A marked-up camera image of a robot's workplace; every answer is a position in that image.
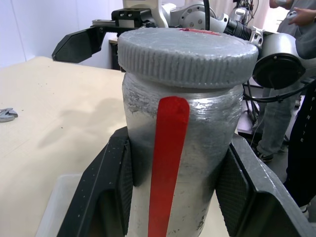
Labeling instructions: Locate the grey jar with red stripe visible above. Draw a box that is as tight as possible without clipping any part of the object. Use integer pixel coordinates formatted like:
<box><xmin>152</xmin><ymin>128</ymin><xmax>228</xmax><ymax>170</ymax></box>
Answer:
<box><xmin>122</xmin><ymin>73</ymin><xmax>244</xmax><ymax>237</ymax></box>

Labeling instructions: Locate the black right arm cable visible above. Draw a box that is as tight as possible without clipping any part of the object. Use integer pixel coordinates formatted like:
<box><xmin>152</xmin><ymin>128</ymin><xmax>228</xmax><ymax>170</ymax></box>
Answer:
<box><xmin>202</xmin><ymin>0</ymin><xmax>213</xmax><ymax>31</ymax></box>

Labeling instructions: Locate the thin black hanging cable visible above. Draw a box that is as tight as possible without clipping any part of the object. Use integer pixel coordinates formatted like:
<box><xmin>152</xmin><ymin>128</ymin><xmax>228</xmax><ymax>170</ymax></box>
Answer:
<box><xmin>242</xmin><ymin>81</ymin><xmax>314</xmax><ymax>103</ymax></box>

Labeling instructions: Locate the person in grey shirt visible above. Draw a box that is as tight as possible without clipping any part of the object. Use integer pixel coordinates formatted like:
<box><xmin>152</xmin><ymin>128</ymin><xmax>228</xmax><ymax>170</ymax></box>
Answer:
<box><xmin>256</xmin><ymin>0</ymin><xmax>316</xmax><ymax>163</ymax></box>

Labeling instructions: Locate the translucent plastic box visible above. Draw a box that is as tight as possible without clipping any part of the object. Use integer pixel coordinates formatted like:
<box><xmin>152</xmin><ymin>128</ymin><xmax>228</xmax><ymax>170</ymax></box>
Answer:
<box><xmin>36</xmin><ymin>173</ymin><xmax>83</xmax><ymax>237</ymax></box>

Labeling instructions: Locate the person in black trousers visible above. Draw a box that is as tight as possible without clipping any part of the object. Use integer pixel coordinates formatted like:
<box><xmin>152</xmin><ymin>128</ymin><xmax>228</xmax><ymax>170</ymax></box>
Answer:
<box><xmin>283</xmin><ymin>80</ymin><xmax>316</xmax><ymax>219</ymax></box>

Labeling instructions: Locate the small metal wrench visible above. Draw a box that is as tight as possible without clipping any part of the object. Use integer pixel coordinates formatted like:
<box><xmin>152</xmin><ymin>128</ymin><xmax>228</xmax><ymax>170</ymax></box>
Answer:
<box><xmin>0</xmin><ymin>107</ymin><xmax>19</xmax><ymax>123</ymax></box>

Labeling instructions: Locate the person's bare hand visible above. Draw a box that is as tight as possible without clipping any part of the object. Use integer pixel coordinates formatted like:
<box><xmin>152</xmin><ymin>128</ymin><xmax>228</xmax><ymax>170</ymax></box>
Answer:
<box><xmin>287</xmin><ymin>6</ymin><xmax>316</xmax><ymax>27</ymax></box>

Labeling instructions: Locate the grey ribbed jar lid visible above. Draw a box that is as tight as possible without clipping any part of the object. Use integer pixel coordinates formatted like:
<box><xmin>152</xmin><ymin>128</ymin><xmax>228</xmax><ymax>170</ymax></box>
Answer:
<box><xmin>118</xmin><ymin>27</ymin><xmax>259</xmax><ymax>89</ymax></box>

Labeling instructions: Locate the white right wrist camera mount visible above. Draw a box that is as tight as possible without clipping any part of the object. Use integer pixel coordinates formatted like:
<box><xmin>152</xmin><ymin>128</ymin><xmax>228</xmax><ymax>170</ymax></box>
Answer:
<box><xmin>122</xmin><ymin>0</ymin><xmax>171</xmax><ymax>28</ymax></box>

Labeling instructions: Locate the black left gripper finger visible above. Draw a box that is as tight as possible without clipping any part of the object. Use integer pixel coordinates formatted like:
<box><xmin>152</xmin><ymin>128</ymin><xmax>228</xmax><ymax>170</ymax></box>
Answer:
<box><xmin>215</xmin><ymin>134</ymin><xmax>316</xmax><ymax>237</ymax></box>
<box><xmin>57</xmin><ymin>126</ymin><xmax>134</xmax><ymax>237</ymax></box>

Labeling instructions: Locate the dark cabinet with wooden edge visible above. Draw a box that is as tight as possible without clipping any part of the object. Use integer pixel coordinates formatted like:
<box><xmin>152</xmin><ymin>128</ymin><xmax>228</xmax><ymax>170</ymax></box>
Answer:
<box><xmin>108</xmin><ymin>38</ymin><xmax>127</xmax><ymax>73</ymax></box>

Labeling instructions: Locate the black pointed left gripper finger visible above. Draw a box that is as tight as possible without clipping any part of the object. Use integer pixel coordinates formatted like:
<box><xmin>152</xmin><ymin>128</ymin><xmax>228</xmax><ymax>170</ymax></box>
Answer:
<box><xmin>51</xmin><ymin>26</ymin><xmax>105</xmax><ymax>64</ymax></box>

